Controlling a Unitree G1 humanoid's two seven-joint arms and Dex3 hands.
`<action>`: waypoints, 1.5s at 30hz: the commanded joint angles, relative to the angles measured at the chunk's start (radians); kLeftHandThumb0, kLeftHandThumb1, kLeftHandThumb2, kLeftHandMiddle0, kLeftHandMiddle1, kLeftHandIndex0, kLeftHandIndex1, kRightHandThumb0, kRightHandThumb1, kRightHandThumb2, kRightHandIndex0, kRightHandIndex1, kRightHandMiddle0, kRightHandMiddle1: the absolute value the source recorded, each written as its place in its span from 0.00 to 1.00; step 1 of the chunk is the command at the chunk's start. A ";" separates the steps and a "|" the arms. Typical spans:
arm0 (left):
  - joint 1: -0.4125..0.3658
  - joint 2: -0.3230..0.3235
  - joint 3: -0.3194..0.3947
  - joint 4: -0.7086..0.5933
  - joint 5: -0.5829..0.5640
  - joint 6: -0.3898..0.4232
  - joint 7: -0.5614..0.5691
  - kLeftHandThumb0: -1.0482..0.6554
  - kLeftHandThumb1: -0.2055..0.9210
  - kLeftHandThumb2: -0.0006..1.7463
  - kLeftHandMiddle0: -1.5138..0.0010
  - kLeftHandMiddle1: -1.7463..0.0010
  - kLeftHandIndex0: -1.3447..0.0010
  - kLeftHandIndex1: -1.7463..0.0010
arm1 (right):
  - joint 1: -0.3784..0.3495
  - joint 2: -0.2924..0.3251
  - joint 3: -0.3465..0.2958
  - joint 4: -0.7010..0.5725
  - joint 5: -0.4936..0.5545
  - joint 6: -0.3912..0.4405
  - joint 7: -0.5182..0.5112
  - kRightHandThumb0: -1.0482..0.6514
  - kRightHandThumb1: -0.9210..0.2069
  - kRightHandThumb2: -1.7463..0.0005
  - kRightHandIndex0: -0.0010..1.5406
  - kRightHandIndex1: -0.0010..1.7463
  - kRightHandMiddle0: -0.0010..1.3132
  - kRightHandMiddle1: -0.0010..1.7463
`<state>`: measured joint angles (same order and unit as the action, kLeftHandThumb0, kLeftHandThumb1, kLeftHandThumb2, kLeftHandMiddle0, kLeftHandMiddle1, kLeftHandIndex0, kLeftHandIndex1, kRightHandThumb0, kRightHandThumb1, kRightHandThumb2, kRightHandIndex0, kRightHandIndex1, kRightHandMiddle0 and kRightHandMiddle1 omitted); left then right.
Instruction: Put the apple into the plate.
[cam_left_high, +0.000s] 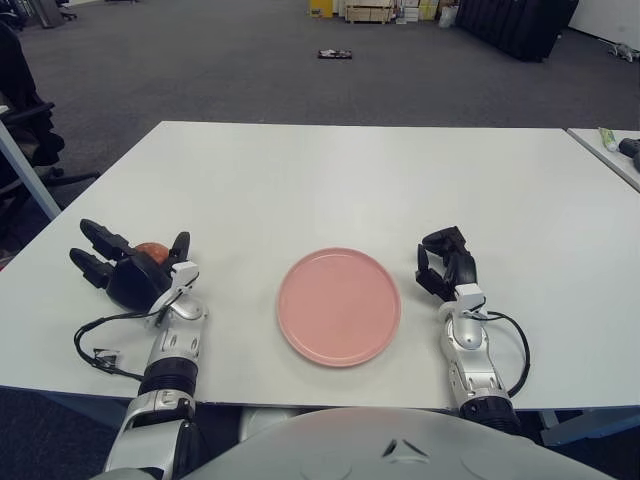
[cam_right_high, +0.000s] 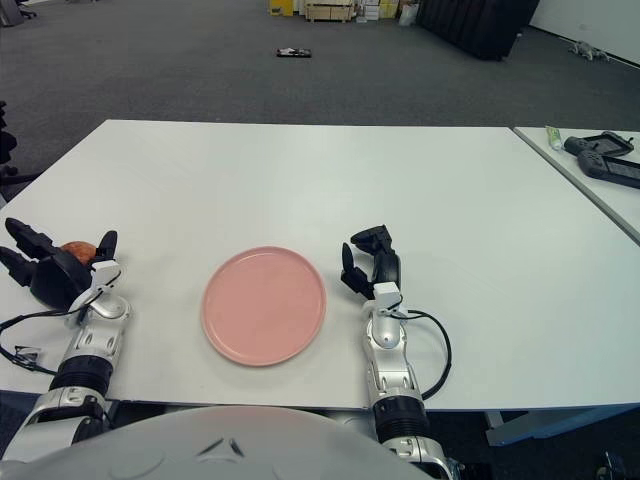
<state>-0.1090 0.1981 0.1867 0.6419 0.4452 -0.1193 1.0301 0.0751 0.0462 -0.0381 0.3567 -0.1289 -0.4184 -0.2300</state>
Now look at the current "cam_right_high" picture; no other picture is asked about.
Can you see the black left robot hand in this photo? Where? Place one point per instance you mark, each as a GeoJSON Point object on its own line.
{"type": "Point", "coordinates": [55, 280]}

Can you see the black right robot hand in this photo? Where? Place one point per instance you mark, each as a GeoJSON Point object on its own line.
{"type": "Point", "coordinates": [387, 267]}

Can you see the red yellow apple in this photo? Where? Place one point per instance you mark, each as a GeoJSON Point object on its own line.
{"type": "Point", "coordinates": [80, 250]}

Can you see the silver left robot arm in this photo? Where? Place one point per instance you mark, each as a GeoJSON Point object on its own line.
{"type": "Point", "coordinates": [95, 340]}

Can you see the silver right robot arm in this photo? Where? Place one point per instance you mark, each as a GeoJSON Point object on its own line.
{"type": "Point", "coordinates": [390, 345]}

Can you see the pink round plate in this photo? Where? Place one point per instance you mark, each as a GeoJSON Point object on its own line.
{"type": "Point", "coordinates": [264, 306]}

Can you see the black office chair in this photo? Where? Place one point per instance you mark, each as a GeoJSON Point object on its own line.
{"type": "Point", "coordinates": [7, 145]}

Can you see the green white tube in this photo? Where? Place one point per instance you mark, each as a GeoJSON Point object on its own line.
{"type": "Point", "coordinates": [555, 137]}

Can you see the grey robot torso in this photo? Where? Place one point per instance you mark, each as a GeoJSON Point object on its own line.
{"type": "Point", "coordinates": [200, 445]}

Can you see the white side table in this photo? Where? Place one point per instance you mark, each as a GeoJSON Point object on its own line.
{"type": "Point", "coordinates": [600, 200]}

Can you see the dark tray on floor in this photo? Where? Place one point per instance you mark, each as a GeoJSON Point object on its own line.
{"type": "Point", "coordinates": [294, 52]}

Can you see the black handheld controller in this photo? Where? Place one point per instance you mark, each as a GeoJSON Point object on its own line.
{"type": "Point", "coordinates": [615, 170]}
{"type": "Point", "coordinates": [600, 144]}

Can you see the white plastic bag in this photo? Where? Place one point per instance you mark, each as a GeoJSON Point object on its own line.
{"type": "Point", "coordinates": [407, 15]}

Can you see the stacked white boxes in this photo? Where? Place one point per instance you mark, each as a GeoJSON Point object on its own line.
{"type": "Point", "coordinates": [377, 10]}

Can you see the black curtain partition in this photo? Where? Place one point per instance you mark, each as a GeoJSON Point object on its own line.
{"type": "Point", "coordinates": [475, 25]}

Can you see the wooden pallet crate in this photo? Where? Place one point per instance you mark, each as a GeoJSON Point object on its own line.
{"type": "Point", "coordinates": [330, 11]}

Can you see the dark background office chair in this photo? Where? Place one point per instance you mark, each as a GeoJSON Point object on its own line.
{"type": "Point", "coordinates": [10, 15]}

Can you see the yellow cardboard box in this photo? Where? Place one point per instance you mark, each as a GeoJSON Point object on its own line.
{"type": "Point", "coordinates": [281, 7]}

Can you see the grey quadruped robot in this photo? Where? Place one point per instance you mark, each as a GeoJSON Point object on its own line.
{"type": "Point", "coordinates": [587, 50]}

